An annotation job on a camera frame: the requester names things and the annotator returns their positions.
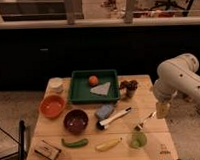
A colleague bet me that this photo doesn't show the black chair frame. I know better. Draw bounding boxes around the black chair frame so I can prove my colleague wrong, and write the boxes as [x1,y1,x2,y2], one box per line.
[0,120,28,160]

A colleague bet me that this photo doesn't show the green pear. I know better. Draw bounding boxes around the green pear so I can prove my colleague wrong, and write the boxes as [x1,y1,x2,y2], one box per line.
[129,131,147,149]

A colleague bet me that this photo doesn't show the white cup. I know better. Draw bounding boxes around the white cup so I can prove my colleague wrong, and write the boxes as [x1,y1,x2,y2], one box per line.
[49,77,63,93]

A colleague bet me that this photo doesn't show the blue sponge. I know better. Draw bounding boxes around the blue sponge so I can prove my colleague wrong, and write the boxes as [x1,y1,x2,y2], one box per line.
[95,104,114,120]

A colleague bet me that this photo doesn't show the grey folded cloth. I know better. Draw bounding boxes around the grey folded cloth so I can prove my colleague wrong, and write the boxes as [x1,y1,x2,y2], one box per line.
[90,82,111,95]

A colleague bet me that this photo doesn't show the yellow banana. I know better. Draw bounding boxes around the yellow banana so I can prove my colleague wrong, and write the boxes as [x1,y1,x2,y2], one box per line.
[95,138,122,152]

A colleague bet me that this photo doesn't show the orange fruit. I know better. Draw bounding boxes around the orange fruit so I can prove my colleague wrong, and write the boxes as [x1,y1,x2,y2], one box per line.
[88,76,99,86]

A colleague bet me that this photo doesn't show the orange-red bowl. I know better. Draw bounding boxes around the orange-red bowl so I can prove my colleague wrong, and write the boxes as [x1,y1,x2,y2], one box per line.
[39,94,66,119]

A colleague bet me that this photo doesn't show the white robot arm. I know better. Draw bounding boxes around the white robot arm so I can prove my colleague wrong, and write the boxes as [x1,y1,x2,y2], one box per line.
[153,54,200,119]

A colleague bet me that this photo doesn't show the dark maroon bowl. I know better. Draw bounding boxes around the dark maroon bowl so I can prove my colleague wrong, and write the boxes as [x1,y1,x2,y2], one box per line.
[63,109,88,135]

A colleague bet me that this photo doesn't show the metal fork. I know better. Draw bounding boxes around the metal fork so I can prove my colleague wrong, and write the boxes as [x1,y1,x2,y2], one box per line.
[135,111,156,131]

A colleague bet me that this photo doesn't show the white handled brush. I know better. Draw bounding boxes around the white handled brush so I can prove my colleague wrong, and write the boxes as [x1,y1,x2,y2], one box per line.
[96,107,132,130]

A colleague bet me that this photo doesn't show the green plastic tray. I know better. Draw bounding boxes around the green plastic tray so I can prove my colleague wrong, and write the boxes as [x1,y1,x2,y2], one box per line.
[68,69,120,104]

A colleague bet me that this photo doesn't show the wooden block box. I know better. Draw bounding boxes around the wooden block box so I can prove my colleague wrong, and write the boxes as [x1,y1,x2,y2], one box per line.
[34,140,62,160]

